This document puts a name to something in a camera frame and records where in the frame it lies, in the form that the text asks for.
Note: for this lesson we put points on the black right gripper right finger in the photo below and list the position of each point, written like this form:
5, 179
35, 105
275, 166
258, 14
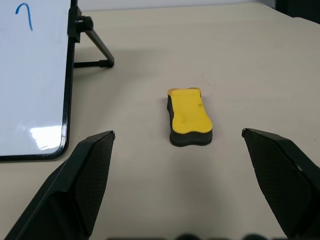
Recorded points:
282, 175

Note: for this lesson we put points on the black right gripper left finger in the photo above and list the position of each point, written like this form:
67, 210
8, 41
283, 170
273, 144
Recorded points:
75, 190

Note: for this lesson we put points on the yellow and black eraser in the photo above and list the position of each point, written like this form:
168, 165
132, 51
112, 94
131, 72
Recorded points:
190, 115

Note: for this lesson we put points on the black-framed whiteboard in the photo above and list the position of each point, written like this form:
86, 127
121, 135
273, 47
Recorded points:
32, 80

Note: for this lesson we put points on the black whiteboard stand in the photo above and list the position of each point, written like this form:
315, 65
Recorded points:
93, 42

